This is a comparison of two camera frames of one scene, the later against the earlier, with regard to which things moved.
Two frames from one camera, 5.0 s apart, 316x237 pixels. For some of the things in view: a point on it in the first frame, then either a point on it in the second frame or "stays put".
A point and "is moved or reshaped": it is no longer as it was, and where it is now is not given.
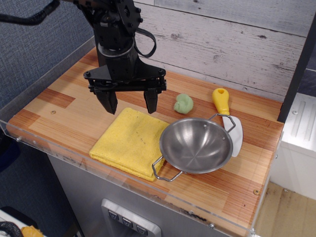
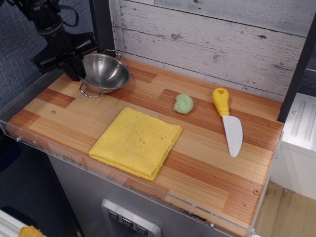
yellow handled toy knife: [221, 98] stays put
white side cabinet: [294, 167] stays put
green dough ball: [184, 104] stays put
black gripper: [121, 69] -> [63, 47]
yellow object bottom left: [31, 231] stays put
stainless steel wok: [197, 145] is moved or reshaped
